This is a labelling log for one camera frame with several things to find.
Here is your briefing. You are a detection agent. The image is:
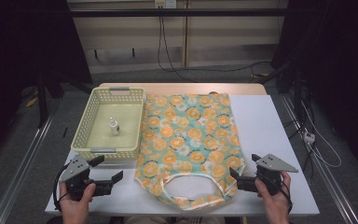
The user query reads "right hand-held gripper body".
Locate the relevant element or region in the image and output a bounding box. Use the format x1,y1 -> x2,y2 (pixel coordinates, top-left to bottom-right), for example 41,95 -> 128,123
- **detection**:
255,153 -> 299,197

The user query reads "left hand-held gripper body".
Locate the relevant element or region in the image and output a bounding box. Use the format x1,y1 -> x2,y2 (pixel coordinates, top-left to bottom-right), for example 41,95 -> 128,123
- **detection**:
58,153 -> 96,202

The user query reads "small white bottle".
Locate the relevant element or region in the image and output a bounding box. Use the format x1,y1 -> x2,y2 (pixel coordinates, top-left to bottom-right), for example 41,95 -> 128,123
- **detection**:
108,117 -> 121,136

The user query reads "pale yellow plastic basket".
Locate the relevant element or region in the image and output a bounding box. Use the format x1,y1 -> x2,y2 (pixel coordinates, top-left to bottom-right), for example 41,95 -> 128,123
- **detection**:
70,87 -> 146,162

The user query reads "orange floral cloth tote bag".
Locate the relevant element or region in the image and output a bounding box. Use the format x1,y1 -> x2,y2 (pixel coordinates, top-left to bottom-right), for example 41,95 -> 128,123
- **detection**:
133,91 -> 248,211

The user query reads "person's right hand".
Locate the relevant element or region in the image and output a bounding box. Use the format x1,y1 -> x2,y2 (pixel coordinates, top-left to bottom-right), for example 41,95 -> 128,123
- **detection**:
255,172 -> 293,224

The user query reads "person's left hand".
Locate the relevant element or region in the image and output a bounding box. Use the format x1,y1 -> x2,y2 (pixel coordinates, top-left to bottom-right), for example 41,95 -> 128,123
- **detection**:
59,182 -> 97,224

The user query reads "white power strip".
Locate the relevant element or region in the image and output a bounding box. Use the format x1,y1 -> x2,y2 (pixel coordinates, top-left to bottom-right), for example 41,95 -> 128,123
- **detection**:
303,132 -> 317,145

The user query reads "black metal stand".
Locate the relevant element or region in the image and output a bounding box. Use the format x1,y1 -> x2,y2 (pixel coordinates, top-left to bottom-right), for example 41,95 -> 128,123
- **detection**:
36,73 -> 49,129

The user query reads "black curtain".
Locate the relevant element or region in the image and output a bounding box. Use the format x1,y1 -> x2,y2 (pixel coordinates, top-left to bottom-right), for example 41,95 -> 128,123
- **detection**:
271,0 -> 358,178
0,0 -> 93,162

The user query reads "black horizontal metal bar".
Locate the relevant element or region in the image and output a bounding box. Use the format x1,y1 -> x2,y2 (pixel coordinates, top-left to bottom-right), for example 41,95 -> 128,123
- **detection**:
69,8 -> 291,18

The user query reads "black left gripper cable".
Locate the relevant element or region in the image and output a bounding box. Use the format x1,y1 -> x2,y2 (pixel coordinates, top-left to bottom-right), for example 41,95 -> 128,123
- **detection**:
52,163 -> 70,213

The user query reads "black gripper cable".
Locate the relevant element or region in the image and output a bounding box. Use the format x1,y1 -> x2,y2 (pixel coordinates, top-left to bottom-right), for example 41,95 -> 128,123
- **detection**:
279,178 -> 294,215
52,163 -> 70,213

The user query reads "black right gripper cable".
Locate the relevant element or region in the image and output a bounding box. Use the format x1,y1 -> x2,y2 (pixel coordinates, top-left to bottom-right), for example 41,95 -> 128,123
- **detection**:
279,178 -> 294,215

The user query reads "aluminium floor rail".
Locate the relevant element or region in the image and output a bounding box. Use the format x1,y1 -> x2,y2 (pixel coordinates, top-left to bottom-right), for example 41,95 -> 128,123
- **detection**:
0,114 -> 56,224
280,93 -> 358,224

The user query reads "white floor cable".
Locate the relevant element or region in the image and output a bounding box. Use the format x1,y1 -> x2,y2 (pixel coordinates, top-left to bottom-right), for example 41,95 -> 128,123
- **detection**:
300,102 -> 343,169

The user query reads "black hanging power cable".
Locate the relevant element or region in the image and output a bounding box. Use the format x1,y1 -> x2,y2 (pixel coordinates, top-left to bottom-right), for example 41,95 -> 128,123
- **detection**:
160,16 -> 198,83
157,15 -> 273,73

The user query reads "white wall socket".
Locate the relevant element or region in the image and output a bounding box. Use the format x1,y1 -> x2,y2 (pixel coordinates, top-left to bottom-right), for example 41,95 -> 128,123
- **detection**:
154,0 -> 178,9

